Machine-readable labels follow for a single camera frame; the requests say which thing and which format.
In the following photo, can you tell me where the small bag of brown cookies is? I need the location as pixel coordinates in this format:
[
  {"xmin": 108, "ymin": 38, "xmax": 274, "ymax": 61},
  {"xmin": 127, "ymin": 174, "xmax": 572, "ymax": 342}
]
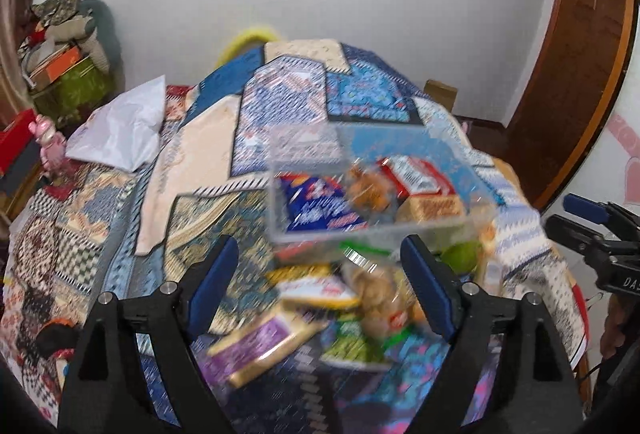
[{"xmin": 346, "ymin": 164, "xmax": 397, "ymax": 216}]

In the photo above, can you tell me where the dark cloth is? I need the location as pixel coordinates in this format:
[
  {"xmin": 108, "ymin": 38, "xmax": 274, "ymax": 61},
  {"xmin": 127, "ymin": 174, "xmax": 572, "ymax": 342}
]
[{"xmin": 34, "ymin": 318, "xmax": 83, "ymax": 361}]

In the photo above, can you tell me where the round green snack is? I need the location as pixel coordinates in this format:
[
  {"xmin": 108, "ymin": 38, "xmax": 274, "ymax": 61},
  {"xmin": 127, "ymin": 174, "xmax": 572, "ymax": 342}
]
[{"xmin": 439, "ymin": 238, "xmax": 482, "ymax": 274}]

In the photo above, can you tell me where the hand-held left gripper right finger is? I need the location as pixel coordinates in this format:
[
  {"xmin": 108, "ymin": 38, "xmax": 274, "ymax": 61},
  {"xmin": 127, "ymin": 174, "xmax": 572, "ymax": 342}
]
[{"xmin": 400, "ymin": 235, "xmax": 585, "ymax": 434}]

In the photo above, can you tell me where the green patterned box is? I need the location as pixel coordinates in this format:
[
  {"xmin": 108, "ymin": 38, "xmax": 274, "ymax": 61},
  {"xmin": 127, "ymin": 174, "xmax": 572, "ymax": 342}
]
[{"xmin": 30, "ymin": 57, "xmax": 114, "ymax": 126}]

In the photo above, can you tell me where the beige wafer packet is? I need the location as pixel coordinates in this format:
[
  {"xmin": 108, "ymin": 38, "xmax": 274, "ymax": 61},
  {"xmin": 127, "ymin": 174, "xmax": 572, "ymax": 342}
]
[{"xmin": 396, "ymin": 194, "xmax": 469, "ymax": 224}]

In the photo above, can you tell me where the cardboard box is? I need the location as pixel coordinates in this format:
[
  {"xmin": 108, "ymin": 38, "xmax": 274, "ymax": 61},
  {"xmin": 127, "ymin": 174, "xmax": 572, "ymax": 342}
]
[{"xmin": 423, "ymin": 79, "xmax": 459, "ymax": 113}]

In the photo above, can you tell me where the clear bag of cookies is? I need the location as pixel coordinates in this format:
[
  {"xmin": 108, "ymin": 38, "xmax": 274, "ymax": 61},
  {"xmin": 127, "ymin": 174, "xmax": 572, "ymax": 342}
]
[{"xmin": 341, "ymin": 255, "xmax": 427, "ymax": 341}]

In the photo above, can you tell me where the thin green snack packet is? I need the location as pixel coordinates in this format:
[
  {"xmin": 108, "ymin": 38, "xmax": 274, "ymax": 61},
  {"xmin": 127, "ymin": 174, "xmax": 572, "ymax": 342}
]
[{"xmin": 339, "ymin": 239, "xmax": 397, "ymax": 261}]

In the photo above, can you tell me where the yellow white snack packet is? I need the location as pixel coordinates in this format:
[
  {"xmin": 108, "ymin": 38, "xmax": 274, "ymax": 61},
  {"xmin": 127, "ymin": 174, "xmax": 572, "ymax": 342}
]
[{"xmin": 276, "ymin": 277, "xmax": 362, "ymax": 311}]

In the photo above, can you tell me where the wooden door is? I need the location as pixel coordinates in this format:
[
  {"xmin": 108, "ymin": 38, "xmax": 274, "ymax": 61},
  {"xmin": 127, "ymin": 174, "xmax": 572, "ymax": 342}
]
[{"xmin": 504, "ymin": 0, "xmax": 638, "ymax": 211}]

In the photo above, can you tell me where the person's right hand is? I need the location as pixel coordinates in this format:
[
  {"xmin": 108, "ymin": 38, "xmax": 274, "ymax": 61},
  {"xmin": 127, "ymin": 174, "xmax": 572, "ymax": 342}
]
[{"xmin": 600, "ymin": 297, "xmax": 632, "ymax": 361}]

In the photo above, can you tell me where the patchwork quilt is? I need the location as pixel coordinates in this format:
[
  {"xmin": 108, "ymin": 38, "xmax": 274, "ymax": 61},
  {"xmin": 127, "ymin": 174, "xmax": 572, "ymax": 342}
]
[{"xmin": 0, "ymin": 37, "xmax": 592, "ymax": 434}]

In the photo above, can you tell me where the pink toy figure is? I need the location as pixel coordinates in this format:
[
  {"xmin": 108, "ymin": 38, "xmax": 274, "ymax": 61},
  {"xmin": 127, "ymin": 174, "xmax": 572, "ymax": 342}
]
[{"xmin": 29, "ymin": 114, "xmax": 68, "ymax": 177}]

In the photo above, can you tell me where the red snack packet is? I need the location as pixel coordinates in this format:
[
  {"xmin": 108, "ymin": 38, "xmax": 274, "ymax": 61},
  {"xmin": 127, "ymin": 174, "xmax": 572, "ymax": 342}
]
[{"xmin": 381, "ymin": 156, "xmax": 457, "ymax": 198}]

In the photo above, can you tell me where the red box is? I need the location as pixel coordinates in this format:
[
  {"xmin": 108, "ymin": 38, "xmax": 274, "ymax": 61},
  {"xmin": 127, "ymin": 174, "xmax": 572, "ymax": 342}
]
[{"xmin": 0, "ymin": 109, "xmax": 42, "ymax": 177}]

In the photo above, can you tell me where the orange box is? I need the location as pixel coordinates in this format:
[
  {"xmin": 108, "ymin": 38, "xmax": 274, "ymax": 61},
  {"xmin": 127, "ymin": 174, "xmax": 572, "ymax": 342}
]
[{"xmin": 29, "ymin": 45, "xmax": 82, "ymax": 84}]

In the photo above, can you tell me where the purple and gold snack packet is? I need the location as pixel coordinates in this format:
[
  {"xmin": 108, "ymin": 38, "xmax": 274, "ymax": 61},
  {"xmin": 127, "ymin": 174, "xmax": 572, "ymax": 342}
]
[{"xmin": 204, "ymin": 308, "xmax": 327, "ymax": 389}]

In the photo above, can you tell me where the camouflage cloth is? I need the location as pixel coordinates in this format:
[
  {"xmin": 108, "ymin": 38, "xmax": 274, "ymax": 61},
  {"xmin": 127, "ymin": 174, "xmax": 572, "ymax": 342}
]
[{"xmin": 31, "ymin": 0, "xmax": 84, "ymax": 28}]

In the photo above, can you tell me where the white plastic bag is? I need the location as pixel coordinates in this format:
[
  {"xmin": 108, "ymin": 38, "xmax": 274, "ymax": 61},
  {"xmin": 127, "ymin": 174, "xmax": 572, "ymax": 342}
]
[{"xmin": 65, "ymin": 74, "xmax": 167, "ymax": 171}]

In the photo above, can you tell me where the clear plastic container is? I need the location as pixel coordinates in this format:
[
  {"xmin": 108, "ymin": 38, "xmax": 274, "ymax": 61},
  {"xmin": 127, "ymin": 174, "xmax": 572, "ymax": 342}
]
[{"xmin": 266, "ymin": 123, "xmax": 497, "ymax": 257}]

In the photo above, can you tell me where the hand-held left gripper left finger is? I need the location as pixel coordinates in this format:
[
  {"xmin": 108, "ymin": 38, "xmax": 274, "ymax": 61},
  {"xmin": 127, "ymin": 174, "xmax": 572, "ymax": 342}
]
[{"xmin": 57, "ymin": 235, "xmax": 240, "ymax": 434}]

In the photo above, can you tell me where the yellow ring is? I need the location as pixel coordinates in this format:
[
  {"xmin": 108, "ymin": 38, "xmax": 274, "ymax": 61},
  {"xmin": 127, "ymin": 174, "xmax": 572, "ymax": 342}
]
[{"xmin": 214, "ymin": 27, "xmax": 282, "ymax": 69}]

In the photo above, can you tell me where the green patterned snack packet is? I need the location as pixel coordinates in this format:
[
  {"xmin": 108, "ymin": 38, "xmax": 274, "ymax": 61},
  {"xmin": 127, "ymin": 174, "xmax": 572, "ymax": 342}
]
[{"xmin": 321, "ymin": 314, "xmax": 402, "ymax": 369}]

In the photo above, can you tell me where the beige curtain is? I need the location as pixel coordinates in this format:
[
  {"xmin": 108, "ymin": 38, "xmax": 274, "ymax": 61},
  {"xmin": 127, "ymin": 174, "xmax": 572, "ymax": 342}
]
[{"xmin": 0, "ymin": 0, "xmax": 48, "ymax": 127}]

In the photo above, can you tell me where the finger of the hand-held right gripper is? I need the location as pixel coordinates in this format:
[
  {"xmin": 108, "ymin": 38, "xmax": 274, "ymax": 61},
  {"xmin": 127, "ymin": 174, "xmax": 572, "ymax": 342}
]
[
  {"xmin": 544, "ymin": 213, "xmax": 609, "ymax": 260},
  {"xmin": 563, "ymin": 193, "xmax": 640, "ymax": 240}
]

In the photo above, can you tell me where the blue snack packet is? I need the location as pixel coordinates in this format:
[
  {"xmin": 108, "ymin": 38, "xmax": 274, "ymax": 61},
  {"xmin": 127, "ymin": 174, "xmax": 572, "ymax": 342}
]
[{"xmin": 279, "ymin": 174, "xmax": 372, "ymax": 235}]

